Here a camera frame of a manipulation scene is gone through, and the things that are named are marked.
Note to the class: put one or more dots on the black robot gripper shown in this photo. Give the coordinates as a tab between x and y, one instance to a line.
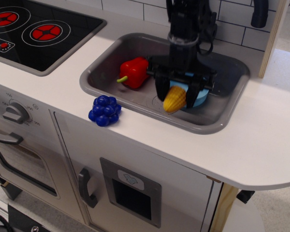
182	65

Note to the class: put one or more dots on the yellow toy corn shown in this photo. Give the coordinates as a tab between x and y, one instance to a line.
175	99

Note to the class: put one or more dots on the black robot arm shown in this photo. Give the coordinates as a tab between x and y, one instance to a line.
189	19

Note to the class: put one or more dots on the light blue bowl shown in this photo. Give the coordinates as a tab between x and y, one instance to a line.
201	96

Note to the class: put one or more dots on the grey toy sink basin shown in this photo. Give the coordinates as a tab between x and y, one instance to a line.
100	78

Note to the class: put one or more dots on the red toy bell pepper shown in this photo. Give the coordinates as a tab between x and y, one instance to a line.
133	72

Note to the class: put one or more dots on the blue toy grape bunch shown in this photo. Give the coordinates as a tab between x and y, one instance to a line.
105	111

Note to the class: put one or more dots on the black toy faucet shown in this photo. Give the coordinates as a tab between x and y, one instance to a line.
243	22

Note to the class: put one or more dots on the white cabinet door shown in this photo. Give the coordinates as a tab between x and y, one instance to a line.
185	193

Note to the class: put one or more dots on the grey ice dispenser panel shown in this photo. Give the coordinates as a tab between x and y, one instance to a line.
132	192

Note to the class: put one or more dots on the black toy stovetop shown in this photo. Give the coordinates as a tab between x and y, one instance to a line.
37	38

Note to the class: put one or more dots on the white toy oven door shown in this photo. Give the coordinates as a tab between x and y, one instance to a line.
37	165

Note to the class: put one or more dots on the grey oven knob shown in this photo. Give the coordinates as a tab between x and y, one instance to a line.
16	113

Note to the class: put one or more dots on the grey cabinet door handle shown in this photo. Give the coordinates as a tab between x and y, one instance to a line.
83	179

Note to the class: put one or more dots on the wooden side post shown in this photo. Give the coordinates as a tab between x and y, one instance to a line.
274	33

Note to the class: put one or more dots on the grey oven door handle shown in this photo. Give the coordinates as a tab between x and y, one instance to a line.
11	139

